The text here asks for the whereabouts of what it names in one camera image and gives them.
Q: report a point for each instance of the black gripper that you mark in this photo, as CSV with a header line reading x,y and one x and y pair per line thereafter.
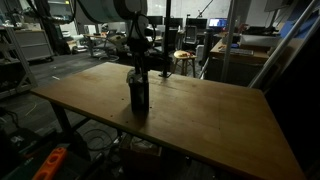
x,y
139,60

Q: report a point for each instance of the black mesh box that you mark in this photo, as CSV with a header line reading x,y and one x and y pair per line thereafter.
x,y
140,96

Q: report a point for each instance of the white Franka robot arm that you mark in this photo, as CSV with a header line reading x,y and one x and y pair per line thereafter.
x,y
113,10

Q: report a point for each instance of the large cardboard box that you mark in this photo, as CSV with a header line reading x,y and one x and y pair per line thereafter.
x,y
140,153

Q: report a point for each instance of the black vertical pole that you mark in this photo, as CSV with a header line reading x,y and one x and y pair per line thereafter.
x,y
166,46

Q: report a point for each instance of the round wooden stool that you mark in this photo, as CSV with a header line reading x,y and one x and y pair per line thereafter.
x,y
184,55

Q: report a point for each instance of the red items on stool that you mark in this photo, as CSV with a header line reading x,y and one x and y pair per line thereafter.
x,y
183,53

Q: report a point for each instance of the small dark monitor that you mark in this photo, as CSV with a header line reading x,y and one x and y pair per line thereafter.
x,y
156,20

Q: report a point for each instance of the wide dark monitor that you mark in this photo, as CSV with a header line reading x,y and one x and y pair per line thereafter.
x,y
196,23

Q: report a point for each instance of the monitor with blue screen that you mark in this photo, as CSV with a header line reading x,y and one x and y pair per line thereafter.
x,y
217,22

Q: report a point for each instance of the black table leg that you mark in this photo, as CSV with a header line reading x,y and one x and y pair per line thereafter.
x,y
61,120

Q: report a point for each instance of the grey keyboard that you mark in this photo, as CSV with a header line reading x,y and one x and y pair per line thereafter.
x,y
236,52

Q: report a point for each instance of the wooden workbench with drawers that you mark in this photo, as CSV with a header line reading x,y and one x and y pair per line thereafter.
x,y
240,66

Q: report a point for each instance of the grey drawer cabinet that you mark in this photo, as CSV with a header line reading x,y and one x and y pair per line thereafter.
x,y
33,43

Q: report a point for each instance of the metal shelf rack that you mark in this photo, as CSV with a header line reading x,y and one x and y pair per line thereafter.
x,y
20,66

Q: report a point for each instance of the orange tool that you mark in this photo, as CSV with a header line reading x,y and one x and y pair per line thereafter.
x,y
50,165

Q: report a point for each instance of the silver vertical post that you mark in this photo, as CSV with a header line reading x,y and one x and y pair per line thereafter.
x,y
230,40

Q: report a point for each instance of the diagonal aluminium frame bars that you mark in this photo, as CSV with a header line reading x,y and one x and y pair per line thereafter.
x,y
283,43

